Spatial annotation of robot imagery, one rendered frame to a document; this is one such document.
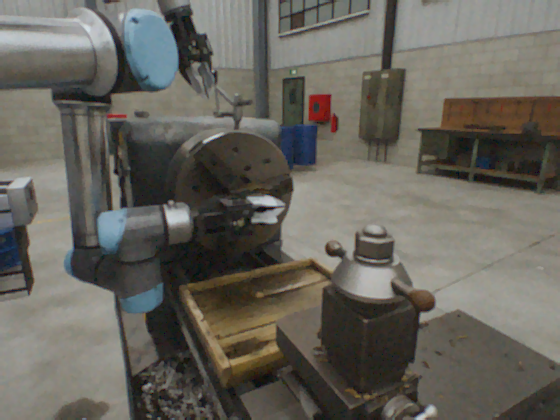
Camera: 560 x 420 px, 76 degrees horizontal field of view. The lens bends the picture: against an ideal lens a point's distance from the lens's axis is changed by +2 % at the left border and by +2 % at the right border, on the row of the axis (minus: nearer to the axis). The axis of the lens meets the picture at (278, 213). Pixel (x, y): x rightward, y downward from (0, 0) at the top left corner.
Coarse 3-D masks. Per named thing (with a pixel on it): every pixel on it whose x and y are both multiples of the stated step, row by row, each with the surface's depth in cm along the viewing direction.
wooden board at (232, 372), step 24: (288, 264) 92; (312, 264) 95; (192, 288) 81; (216, 288) 83; (240, 288) 84; (264, 288) 84; (288, 288) 84; (312, 288) 84; (192, 312) 71; (216, 312) 74; (240, 312) 74; (264, 312) 74; (288, 312) 74; (216, 336) 66; (240, 336) 66; (264, 336) 66; (216, 360) 58; (240, 360) 57; (264, 360) 59
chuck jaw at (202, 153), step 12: (204, 144) 83; (204, 156) 81; (216, 156) 81; (204, 168) 84; (216, 168) 81; (228, 168) 81; (216, 180) 86; (228, 180) 81; (240, 180) 80; (228, 192) 86
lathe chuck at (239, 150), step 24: (192, 144) 86; (216, 144) 84; (240, 144) 87; (264, 144) 90; (192, 168) 83; (240, 168) 88; (264, 168) 91; (288, 168) 95; (168, 192) 90; (192, 192) 84; (216, 192) 87; (216, 240) 90; (240, 240) 93; (264, 240) 97
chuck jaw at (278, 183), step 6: (288, 174) 95; (270, 180) 91; (276, 180) 91; (282, 180) 90; (288, 180) 91; (264, 186) 87; (270, 186) 86; (276, 186) 87; (282, 186) 91; (288, 186) 91; (276, 192) 89; (282, 192) 89; (288, 192) 92; (276, 198) 88
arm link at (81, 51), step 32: (0, 32) 39; (32, 32) 42; (64, 32) 45; (96, 32) 48; (128, 32) 50; (160, 32) 55; (0, 64) 39; (32, 64) 42; (64, 64) 46; (96, 64) 49; (128, 64) 52; (160, 64) 56
